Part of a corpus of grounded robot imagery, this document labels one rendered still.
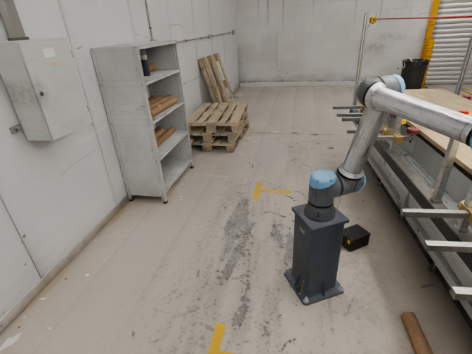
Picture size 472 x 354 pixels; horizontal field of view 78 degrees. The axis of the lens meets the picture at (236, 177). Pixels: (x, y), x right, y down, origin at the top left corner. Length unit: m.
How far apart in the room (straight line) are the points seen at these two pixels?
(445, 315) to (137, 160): 2.77
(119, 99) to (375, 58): 7.27
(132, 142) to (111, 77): 0.62
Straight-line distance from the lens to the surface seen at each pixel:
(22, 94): 2.28
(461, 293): 1.25
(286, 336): 2.01
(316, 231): 1.78
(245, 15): 8.93
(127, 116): 2.98
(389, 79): 1.55
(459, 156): 2.21
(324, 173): 1.79
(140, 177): 3.20
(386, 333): 2.16
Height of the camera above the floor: 1.67
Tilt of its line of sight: 28 degrees down
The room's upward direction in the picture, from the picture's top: 3 degrees counter-clockwise
